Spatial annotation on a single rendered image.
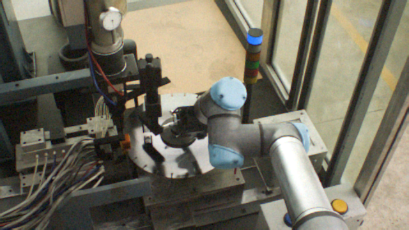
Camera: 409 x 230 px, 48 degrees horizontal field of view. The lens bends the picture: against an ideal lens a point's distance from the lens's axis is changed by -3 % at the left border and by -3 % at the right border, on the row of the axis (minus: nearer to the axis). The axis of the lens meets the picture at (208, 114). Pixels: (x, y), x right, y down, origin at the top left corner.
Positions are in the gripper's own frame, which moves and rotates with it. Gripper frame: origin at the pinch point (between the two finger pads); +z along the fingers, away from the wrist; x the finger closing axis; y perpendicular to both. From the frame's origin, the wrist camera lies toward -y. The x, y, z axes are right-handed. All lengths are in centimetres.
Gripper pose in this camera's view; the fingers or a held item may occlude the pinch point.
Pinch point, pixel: (189, 130)
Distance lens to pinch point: 134.7
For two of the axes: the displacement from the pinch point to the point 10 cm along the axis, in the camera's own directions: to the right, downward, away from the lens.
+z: -3.6, 2.8, 8.9
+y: -9.1, 1.0, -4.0
